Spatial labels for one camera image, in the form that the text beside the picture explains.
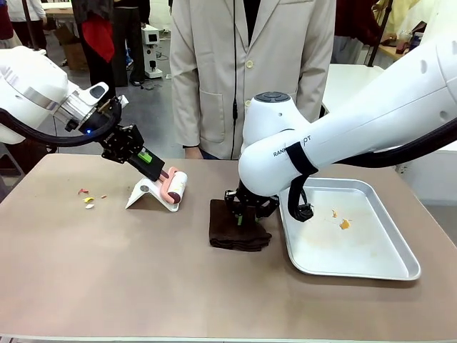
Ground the person in dark trousers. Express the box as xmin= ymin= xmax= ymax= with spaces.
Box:
xmin=113 ymin=0 xmax=151 ymax=87

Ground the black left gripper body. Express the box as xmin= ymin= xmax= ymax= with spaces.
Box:
xmin=101 ymin=124 xmax=146 ymax=164

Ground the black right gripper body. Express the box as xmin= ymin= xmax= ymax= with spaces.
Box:
xmin=233 ymin=182 xmax=276 ymax=209

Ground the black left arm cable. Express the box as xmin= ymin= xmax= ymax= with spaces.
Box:
xmin=0 ymin=106 xmax=123 ymax=148

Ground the person in maroon top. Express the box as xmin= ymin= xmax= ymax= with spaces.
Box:
xmin=334 ymin=0 xmax=398 ymax=66

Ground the dark maroon chair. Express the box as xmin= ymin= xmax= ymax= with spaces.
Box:
xmin=0 ymin=139 xmax=58 ymax=201

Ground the person in black and red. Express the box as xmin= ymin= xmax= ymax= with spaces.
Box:
xmin=70 ymin=0 xmax=118 ymax=103

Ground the pink lint roller black handle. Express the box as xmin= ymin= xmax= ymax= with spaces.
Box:
xmin=129 ymin=149 xmax=189 ymax=207

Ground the thin black hanging wire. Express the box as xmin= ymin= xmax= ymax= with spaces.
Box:
xmin=231 ymin=0 xmax=240 ymax=160

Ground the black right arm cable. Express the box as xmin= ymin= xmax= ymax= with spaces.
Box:
xmin=287 ymin=120 xmax=457 ymax=223

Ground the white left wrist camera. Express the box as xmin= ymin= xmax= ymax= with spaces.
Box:
xmin=76 ymin=81 xmax=110 ymax=107

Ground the white background machine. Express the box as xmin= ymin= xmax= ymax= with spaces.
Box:
xmin=141 ymin=24 xmax=164 ymax=80

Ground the white lint roller stand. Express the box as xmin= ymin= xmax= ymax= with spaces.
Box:
xmin=124 ymin=177 xmax=180 ymax=213

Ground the black metal pole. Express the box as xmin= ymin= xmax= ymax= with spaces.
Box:
xmin=366 ymin=0 xmax=394 ymax=68

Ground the dark brown cloth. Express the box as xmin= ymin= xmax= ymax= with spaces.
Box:
xmin=209 ymin=199 xmax=273 ymax=252

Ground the black strap on arm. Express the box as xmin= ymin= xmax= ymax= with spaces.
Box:
xmin=286 ymin=141 xmax=319 ymax=177

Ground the silver metal tray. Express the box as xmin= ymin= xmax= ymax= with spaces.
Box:
xmin=278 ymin=177 xmax=422 ymax=282

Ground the person in beige coat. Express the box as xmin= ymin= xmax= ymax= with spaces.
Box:
xmin=169 ymin=0 xmax=337 ymax=161

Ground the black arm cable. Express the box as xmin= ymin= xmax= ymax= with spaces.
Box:
xmin=287 ymin=120 xmax=457 ymax=223
xmin=0 ymin=106 xmax=123 ymax=148

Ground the cardboard box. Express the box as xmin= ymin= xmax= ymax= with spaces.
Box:
xmin=63 ymin=32 xmax=89 ymax=71

